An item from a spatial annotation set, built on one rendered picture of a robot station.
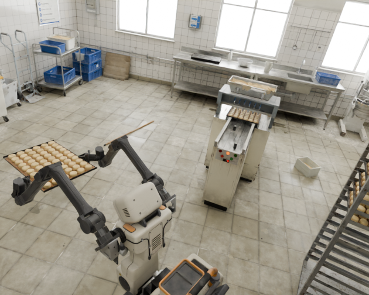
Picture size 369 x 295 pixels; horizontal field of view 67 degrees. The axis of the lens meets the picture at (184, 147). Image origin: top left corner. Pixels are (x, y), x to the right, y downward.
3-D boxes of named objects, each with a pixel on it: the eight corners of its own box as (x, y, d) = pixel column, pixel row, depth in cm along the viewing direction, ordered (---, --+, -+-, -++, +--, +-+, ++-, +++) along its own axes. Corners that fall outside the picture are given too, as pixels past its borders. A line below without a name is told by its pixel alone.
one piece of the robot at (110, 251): (119, 255, 139) (117, 238, 134) (111, 261, 135) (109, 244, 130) (107, 246, 144) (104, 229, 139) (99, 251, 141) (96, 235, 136)
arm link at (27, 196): (42, 179, 144) (60, 172, 153) (36, 169, 145) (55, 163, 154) (16, 209, 169) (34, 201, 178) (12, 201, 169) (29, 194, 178)
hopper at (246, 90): (230, 85, 356) (232, 75, 349) (274, 96, 343) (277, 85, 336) (225, 92, 332) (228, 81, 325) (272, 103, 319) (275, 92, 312)
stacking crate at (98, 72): (88, 72, 686) (87, 64, 676) (102, 75, 680) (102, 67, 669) (73, 78, 636) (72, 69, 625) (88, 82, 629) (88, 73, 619)
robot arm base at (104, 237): (101, 249, 130) (121, 235, 138) (92, 234, 131) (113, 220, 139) (95, 251, 136) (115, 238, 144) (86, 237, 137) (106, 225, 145)
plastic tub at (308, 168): (293, 165, 435) (296, 157, 426) (304, 164, 443) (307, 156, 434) (306, 177, 411) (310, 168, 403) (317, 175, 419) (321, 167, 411)
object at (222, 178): (215, 173, 390) (228, 116, 344) (239, 181, 382) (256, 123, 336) (200, 204, 332) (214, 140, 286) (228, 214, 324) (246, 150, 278)
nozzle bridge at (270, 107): (219, 107, 377) (224, 83, 360) (273, 122, 360) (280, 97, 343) (213, 116, 350) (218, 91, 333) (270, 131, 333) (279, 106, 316)
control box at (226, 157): (215, 157, 295) (218, 146, 288) (237, 164, 290) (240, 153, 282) (214, 158, 292) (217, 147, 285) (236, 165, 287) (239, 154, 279)
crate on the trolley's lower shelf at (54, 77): (58, 74, 593) (57, 65, 582) (75, 77, 592) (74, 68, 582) (44, 82, 545) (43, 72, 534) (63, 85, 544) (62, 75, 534)
